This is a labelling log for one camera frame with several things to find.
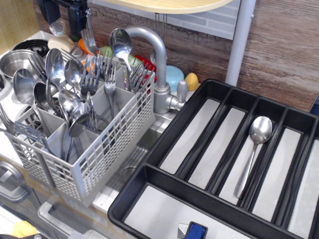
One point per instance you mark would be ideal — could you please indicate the light blue bowl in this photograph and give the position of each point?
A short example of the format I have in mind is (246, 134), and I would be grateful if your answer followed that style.
(173, 75)

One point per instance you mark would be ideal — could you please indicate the hanging perforated ladle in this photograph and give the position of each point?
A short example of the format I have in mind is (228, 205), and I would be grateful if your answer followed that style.
(58, 28)

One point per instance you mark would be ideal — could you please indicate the hanging steel fork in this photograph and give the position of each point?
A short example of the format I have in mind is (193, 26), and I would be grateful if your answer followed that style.
(88, 37)

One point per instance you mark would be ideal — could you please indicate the blue object at bottom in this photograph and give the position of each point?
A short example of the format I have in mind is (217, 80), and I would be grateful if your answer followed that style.
(196, 231)

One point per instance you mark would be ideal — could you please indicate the small steel spoon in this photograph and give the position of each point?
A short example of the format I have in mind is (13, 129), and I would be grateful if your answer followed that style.
(73, 75)

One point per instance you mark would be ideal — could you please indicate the steel fork centre compartment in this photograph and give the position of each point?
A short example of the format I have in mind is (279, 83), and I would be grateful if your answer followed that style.
(110, 88)

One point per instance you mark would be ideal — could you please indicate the wooden shelf board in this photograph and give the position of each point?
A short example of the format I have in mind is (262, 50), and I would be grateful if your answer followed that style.
(171, 6)

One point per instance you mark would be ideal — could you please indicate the steel pot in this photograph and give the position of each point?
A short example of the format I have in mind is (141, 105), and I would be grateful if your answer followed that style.
(15, 60)

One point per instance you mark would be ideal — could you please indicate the orange toy vegetable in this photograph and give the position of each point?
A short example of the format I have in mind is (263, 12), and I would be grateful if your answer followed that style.
(83, 46)

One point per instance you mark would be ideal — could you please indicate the tall steel spoon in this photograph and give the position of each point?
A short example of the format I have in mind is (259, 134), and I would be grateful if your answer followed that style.
(121, 45)

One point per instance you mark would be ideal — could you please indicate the white metal post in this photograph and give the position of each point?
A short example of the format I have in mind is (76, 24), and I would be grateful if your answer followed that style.
(243, 24)

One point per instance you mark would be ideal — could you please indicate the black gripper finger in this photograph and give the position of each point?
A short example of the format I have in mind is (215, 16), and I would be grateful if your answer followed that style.
(77, 14)
(50, 11)

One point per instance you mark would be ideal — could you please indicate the large steel spoon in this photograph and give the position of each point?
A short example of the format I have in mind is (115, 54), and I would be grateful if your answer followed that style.
(54, 67)
(23, 85)

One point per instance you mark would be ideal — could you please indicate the yellow toy corn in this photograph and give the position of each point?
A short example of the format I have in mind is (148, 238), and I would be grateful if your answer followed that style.
(192, 82)

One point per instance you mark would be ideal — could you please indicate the steel fork left edge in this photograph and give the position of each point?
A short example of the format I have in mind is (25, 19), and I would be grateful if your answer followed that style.
(19, 128)

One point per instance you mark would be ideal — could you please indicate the black cutlery tray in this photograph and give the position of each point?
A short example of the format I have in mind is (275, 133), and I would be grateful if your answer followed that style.
(192, 170)

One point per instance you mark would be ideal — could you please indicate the black stove burner coil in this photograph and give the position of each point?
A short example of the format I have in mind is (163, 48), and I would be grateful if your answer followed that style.
(36, 45)

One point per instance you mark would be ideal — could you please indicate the red toy pepper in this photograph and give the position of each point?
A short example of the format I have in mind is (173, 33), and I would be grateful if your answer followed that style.
(147, 63)

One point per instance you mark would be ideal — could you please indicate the steel spoon in tray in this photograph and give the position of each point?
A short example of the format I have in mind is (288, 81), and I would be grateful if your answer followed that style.
(259, 132)

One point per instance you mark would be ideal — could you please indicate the grey plastic cutlery basket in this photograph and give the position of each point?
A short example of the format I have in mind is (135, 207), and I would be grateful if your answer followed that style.
(93, 156)

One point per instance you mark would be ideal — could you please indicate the grey metal faucet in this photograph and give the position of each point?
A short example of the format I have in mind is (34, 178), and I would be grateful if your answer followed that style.
(164, 101)

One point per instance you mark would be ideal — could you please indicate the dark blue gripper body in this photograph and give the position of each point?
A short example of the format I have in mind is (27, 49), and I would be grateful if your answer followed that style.
(65, 3)

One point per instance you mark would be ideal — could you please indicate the cream toy bread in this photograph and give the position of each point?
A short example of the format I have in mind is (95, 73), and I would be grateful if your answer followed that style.
(63, 42)

